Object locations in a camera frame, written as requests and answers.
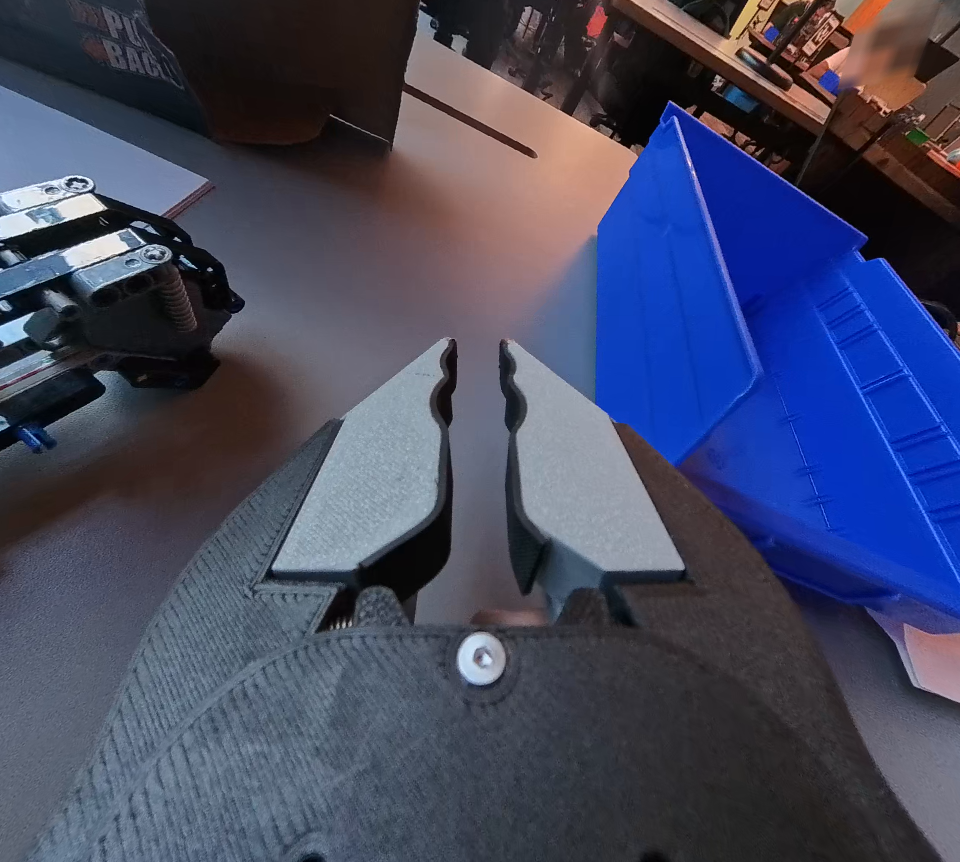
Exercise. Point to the dark wooden desk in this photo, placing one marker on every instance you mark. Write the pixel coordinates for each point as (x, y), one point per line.
(900, 164)

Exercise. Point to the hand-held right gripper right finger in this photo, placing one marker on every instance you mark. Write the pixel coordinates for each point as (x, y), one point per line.
(585, 494)

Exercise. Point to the small green bin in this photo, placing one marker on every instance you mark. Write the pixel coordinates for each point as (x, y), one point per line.
(916, 138)

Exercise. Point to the small blue bin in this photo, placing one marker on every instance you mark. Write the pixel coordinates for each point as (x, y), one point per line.
(830, 80)

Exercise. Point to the dark printed lego set box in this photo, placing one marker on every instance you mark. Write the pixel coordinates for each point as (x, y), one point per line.
(300, 14)

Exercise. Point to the white paper sheet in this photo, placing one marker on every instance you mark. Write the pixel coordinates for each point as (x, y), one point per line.
(934, 667)

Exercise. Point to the long wooden desk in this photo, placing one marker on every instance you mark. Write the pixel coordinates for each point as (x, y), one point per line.
(675, 25)

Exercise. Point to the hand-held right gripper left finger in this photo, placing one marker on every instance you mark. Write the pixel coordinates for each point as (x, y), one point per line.
(367, 479)

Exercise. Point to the blue plastic bin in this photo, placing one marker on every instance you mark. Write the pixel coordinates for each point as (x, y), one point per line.
(750, 412)

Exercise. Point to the grey flat board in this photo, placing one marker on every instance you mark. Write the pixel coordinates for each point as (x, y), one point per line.
(97, 156)

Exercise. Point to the black and chrome lego model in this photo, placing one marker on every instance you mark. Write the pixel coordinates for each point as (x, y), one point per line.
(127, 292)

